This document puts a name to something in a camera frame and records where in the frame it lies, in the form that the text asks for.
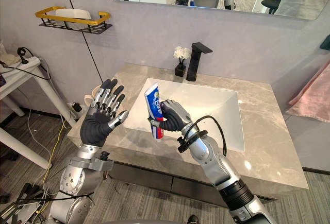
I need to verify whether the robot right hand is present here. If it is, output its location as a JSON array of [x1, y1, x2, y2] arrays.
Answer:
[[147, 99, 193, 133]]

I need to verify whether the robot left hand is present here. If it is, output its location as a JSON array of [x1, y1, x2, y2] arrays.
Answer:
[[79, 78, 129, 148]]

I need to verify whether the red blue toothpaste tube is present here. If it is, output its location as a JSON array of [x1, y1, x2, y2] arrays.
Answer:
[[144, 81, 166, 141]]

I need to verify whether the black charger plug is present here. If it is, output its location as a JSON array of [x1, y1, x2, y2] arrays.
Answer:
[[71, 102, 83, 118]]

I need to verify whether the white mug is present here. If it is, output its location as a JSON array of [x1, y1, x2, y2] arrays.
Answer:
[[84, 84, 104, 112]]

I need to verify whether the white sink basin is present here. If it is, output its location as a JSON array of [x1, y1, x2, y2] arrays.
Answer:
[[122, 77, 245, 152]]

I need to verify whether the black flower vase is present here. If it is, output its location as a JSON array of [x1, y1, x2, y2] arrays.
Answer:
[[174, 63, 187, 77]]

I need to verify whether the black faucet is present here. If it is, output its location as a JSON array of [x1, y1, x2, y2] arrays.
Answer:
[[186, 42, 213, 82]]

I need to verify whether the white side table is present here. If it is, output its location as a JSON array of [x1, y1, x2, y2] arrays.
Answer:
[[0, 56, 78, 170]]

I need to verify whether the white flower bunch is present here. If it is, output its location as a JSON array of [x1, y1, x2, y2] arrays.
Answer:
[[173, 46, 191, 65]]

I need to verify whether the grey marble vanity counter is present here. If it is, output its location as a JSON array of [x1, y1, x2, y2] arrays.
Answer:
[[66, 63, 309, 207]]

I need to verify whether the white power strip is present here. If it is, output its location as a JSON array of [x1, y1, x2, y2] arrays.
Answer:
[[22, 56, 42, 67]]

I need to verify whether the white soap dish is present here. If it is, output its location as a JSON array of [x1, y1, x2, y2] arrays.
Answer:
[[55, 8, 91, 30]]

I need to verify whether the pink towel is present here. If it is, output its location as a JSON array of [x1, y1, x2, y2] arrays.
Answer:
[[285, 61, 330, 125]]

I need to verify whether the yellow floor cable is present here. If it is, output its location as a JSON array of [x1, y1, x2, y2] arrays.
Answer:
[[36, 122, 67, 217]]

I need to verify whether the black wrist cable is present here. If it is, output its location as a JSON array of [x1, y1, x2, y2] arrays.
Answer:
[[177, 115, 228, 158]]

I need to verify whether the thin black wall cable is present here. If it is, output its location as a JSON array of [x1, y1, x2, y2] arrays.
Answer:
[[60, 0, 104, 83]]

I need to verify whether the black plug with cable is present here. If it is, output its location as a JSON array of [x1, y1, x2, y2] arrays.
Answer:
[[0, 47, 52, 81]]

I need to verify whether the black yellow wall shelf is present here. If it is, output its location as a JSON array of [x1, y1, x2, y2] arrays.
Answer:
[[35, 6, 113, 36]]

